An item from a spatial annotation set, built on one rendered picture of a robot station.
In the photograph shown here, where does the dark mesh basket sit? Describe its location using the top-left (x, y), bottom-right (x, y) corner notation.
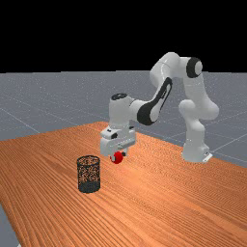
top-left (76, 154), bottom-right (102, 194)

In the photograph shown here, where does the red ball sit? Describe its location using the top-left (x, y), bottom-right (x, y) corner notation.
top-left (110, 151), bottom-right (125, 165)

